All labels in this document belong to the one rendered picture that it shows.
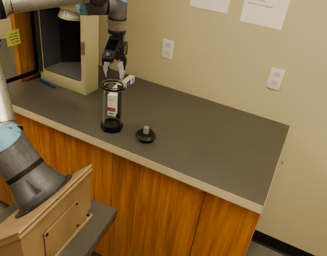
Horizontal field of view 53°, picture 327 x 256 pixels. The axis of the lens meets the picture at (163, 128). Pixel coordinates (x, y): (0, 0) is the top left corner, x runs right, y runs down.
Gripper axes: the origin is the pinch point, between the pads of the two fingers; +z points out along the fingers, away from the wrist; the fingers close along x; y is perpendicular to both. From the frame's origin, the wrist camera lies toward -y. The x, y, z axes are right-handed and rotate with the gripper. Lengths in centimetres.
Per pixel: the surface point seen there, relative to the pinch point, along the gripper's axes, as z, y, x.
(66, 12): -13.5, 31.9, 35.5
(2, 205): 121, 13, 81
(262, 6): -28, 48, -58
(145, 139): 22.4, -8.9, -18.2
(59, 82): 25, 29, 40
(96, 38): -2.3, 34.2, 20.8
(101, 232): 24, -59, -17
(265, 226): 104, 33, -97
